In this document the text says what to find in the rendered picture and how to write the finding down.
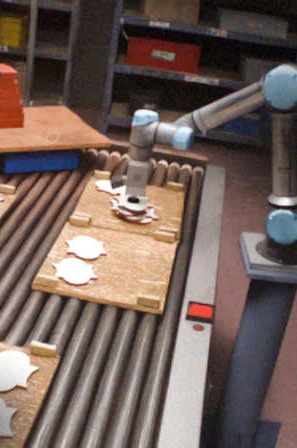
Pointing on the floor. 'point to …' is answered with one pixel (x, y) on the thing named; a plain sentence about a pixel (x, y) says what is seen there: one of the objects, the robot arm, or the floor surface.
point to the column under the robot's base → (253, 363)
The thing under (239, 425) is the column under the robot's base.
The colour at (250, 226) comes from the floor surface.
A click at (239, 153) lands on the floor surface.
